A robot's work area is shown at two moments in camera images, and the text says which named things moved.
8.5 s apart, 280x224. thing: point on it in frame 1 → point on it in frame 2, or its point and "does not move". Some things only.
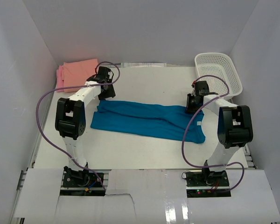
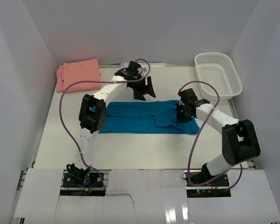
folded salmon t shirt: [76, 73] does not move
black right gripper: [189, 109] → [179, 119]
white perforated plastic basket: [216, 69] does not move
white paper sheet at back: [143, 65] does not move
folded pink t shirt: [59, 77] does not move
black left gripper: [111, 93] → [144, 89]
